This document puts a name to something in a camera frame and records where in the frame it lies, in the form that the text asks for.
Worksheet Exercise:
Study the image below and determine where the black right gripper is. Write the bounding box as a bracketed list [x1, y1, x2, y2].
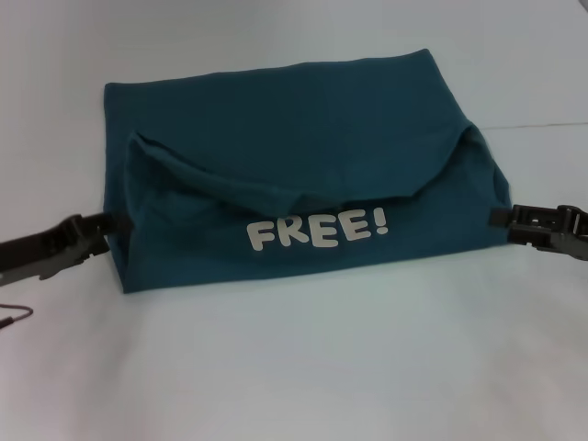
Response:
[489, 204, 588, 266]

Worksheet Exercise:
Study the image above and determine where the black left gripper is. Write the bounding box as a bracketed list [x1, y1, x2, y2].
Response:
[0, 210, 135, 288]

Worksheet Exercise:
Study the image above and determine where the teal blue shirt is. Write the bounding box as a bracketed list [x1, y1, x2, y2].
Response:
[101, 45, 512, 295]

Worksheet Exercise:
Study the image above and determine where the dark red left gripper cable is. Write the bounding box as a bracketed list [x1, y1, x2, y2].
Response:
[0, 304, 35, 328]

